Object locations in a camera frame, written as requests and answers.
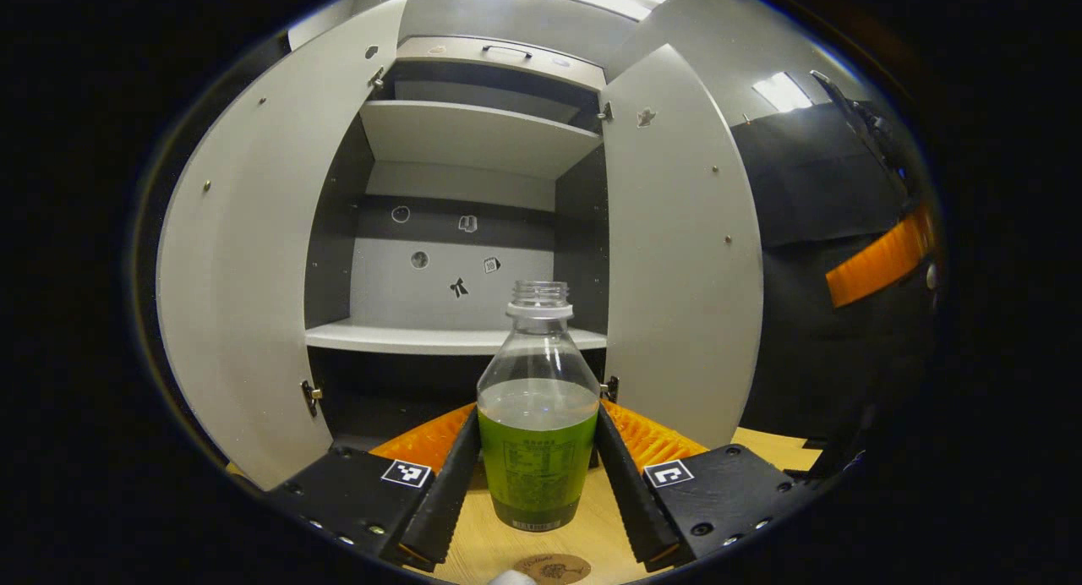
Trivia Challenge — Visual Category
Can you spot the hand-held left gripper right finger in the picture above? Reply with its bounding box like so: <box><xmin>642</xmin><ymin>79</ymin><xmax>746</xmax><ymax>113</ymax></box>
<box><xmin>594</xmin><ymin>399</ymin><xmax>817</xmax><ymax>573</ymax></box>

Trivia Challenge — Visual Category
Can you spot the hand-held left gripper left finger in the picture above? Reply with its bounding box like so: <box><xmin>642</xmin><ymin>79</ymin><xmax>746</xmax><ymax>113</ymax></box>
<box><xmin>266</xmin><ymin>403</ymin><xmax>483</xmax><ymax>573</ymax></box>

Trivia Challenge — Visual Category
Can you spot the green label clear bottle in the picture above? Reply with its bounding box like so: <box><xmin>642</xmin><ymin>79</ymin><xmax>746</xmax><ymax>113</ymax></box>
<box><xmin>476</xmin><ymin>281</ymin><xmax>601</xmax><ymax>533</ymax></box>

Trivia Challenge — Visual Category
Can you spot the round brown coaster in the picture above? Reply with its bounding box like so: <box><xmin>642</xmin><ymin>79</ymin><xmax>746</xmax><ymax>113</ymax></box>
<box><xmin>513</xmin><ymin>553</ymin><xmax>593</xmax><ymax>585</ymax></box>

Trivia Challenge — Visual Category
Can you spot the grey cabinet door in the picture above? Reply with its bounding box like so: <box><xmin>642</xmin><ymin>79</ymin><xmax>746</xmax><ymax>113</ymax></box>
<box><xmin>156</xmin><ymin>0</ymin><xmax>411</xmax><ymax>491</ymax></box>
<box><xmin>600</xmin><ymin>44</ymin><xmax>764</xmax><ymax>451</ymax></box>

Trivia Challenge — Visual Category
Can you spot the white cabinet shelf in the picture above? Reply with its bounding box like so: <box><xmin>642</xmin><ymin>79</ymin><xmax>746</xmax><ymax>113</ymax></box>
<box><xmin>304</xmin><ymin>319</ymin><xmax>608</xmax><ymax>356</ymax></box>
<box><xmin>359</xmin><ymin>100</ymin><xmax>603</xmax><ymax>180</ymax></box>

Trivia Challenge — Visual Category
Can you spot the grey cabinet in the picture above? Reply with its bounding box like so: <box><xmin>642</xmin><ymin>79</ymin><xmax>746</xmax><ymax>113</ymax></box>
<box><xmin>303</xmin><ymin>34</ymin><xmax>611</xmax><ymax>451</ymax></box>

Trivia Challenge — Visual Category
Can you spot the black backdrop cloth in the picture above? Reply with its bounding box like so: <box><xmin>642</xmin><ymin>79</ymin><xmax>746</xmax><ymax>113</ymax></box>
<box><xmin>731</xmin><ymin>78</ymin><xmax>941</xmax><ymax>476</ymax></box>

